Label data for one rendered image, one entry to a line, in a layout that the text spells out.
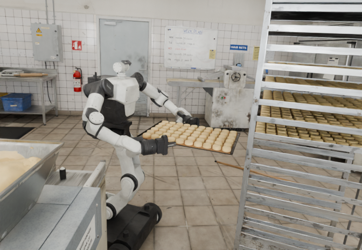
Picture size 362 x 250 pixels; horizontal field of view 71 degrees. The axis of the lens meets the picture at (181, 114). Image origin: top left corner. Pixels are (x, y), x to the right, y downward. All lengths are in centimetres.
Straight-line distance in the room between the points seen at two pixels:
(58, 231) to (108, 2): 524
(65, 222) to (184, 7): 522
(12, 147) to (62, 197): 18
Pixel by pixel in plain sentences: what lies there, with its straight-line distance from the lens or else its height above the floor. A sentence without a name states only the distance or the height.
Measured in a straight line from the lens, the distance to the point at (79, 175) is 157.
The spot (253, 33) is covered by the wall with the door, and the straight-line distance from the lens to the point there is 594.
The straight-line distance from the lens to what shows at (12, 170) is 67.
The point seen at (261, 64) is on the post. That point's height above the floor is 151.
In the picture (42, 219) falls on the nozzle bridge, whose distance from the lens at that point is 69.
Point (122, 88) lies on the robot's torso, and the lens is 170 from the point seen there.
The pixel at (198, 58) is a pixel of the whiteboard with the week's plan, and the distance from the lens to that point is 561.
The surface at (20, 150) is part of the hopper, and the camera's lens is 77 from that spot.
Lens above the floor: 157
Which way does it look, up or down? 15 degrees down
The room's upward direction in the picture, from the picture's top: 3 degrees clockwise
